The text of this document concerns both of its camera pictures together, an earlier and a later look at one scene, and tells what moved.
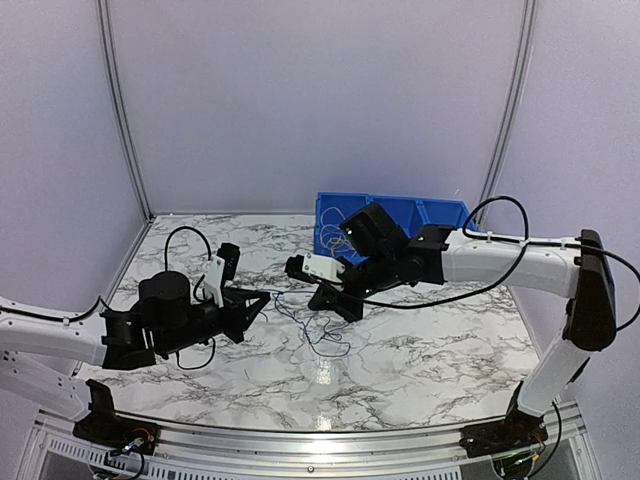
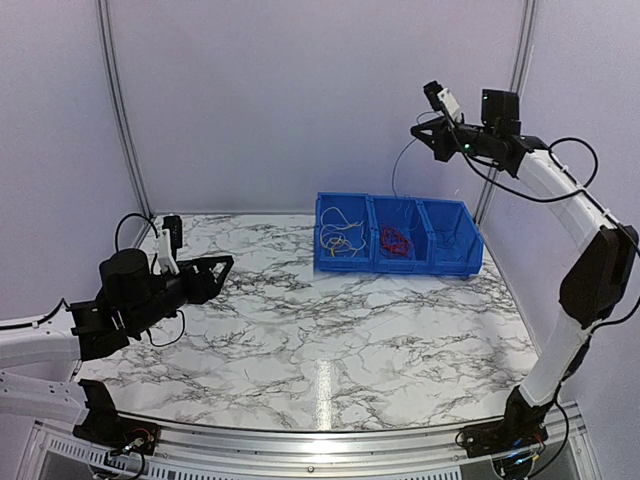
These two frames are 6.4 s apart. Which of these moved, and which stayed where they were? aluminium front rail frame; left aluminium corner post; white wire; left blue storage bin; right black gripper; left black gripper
Moved: right black gripper; left black gripper
Stayed: aluminium front rail frame; left aluminium corner post; left blue storage bin; white wire
